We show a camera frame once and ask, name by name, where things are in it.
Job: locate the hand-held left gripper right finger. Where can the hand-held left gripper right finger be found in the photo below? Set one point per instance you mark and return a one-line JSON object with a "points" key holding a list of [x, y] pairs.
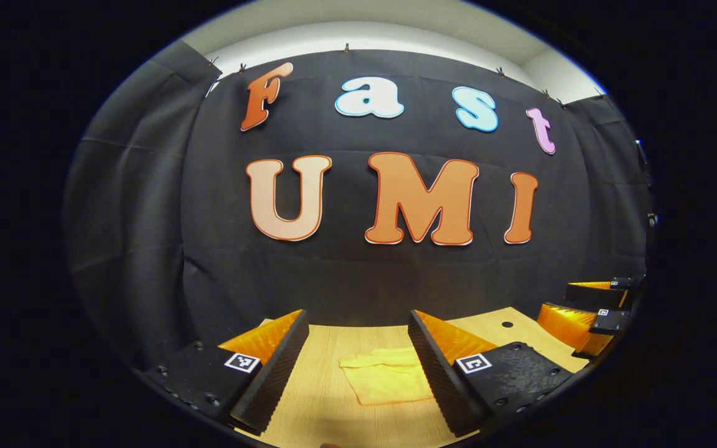
{"points": [[436, 379]]}

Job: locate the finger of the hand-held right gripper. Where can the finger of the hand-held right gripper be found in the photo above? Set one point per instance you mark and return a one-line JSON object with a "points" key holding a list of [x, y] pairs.
{"points": [[567, 323], [595, 297]]}

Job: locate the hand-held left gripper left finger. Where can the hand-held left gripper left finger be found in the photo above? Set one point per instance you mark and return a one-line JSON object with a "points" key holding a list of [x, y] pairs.
{"points": [[274, 379]]}

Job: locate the orange T-shirt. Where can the orange T-shirt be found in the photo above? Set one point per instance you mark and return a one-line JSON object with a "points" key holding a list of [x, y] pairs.
{"points": [[389, 379]]}

